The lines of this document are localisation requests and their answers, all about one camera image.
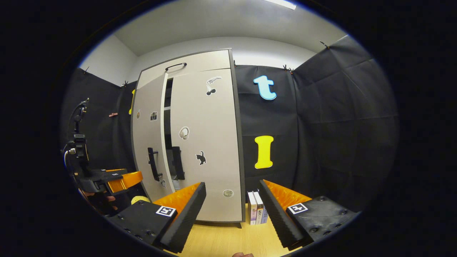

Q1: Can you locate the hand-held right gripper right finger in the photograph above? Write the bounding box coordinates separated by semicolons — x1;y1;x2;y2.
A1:
259;179;358;250

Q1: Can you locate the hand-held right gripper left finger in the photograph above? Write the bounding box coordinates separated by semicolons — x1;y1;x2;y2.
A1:
108;181;207;254

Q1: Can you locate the white shoe cabinet door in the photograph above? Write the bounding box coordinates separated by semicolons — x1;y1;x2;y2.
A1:
131;73;176;202
170;69;243;222

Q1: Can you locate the white shoe cabinet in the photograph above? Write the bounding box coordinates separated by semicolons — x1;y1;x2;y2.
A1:
130;48;246;229

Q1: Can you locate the white orange book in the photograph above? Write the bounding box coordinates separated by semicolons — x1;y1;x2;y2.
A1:
253;191;264;225

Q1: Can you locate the white pink book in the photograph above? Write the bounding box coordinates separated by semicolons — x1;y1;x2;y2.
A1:
247;191;257;226

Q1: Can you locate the long ceiling light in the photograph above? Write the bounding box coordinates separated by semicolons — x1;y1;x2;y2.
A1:
263;0;297;10

